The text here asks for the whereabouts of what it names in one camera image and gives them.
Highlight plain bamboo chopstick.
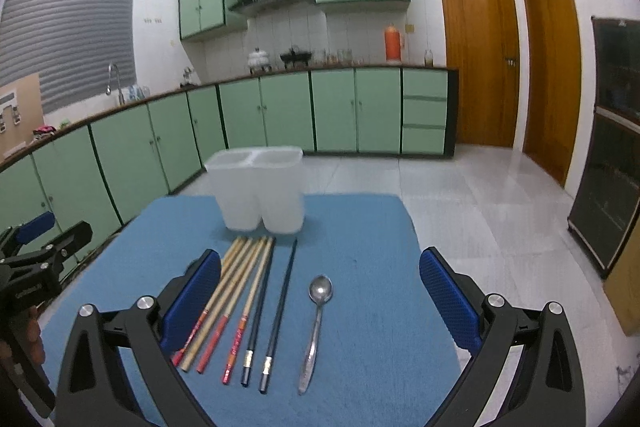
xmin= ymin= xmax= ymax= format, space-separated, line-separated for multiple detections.
xmin=175 ymin=237 xmax=258 ymax=372

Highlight grey window blind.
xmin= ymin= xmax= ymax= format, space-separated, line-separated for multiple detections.
xmin=1 ymin=0 xmax=137 ymax=113

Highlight black wok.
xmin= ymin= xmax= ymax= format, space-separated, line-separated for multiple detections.
xmin=280 ymin=46 xmax=312 ymax=69

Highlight chrome sink faucet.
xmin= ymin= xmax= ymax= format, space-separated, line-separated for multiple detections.
xmin=105 ymin=62 xmax=125 ymax=106

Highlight metal spoon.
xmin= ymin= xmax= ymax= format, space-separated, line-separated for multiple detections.
xmin=297 ymin=274 xmax=333 ymax=395

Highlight cardboard board with scale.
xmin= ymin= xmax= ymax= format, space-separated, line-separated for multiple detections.
xmin=0 ymin=74 xmax=44 ymax=161

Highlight blue table mat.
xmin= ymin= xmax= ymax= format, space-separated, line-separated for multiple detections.
xmin=42 ymin=194 xmax=460 ymax=426

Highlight black glass cabinet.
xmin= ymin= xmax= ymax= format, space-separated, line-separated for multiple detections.
xmin=567 ymin=17 xmax=639 ymax=277

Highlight red-tipped bamboo chopstick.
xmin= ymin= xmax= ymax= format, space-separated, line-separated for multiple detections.
xmin=196 ymin=236 xmax=266 ymax=374
xmin=171 ymin=236 xmax=247 ymax=367

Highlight glass jar on counter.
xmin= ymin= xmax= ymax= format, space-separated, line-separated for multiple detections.
xmin=424 ymin=50 xmax=434 ymax=67

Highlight right wooden door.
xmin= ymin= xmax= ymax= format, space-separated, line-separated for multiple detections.
xmin=524 ymin=0 xmax=582 ymax=185

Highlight wooden door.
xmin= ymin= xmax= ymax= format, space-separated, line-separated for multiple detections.
xmin=524 ymin=0 xmax=582 ymax=185
xmin=442 ymin=0 xmax=520 ymax=147

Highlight left hand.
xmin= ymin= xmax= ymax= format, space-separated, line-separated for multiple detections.
xmin=9 ymin=306 xmax=46 ymax=365

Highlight cardboard box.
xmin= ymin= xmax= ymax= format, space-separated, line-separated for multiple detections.
xmin=603 ymin=223 xmax=640 ymax=336

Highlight red-orange tipped bamboo chopstick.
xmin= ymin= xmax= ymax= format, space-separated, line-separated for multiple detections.
xmin=221 ymin=236 xmax=274 ymax=385

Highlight white cooking pot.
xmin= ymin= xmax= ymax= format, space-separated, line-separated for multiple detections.
xmin=247 ymin=48 xmax=271 ymax=74

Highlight orange thermos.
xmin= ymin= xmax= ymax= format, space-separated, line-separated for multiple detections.
xmin=384 ymin=25 xmax=404 ymax=63

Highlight left wooden door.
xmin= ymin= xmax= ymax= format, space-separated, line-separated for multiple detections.
xmin=442 ymin=0 xmax=520 ymax=147

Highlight green lower kitchen cabinets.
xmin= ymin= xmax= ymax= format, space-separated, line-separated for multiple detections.
xmin=1 ymin=66 xmax=459 ymax=245

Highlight black range hood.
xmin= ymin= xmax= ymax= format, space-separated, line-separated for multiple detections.
xmin=230 ymin=0 xmax=314 ymax=17

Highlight white twin utensil holder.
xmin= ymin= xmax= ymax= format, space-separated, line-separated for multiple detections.
xmin=205 ymin=146 xmax=305 ymax=234

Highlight black chopstick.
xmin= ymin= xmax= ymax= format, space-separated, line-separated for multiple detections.
xmin=258 ymin=237 xmax=298 ymax=395
xmin=241 ymin=237 xmax=277 ymax=388

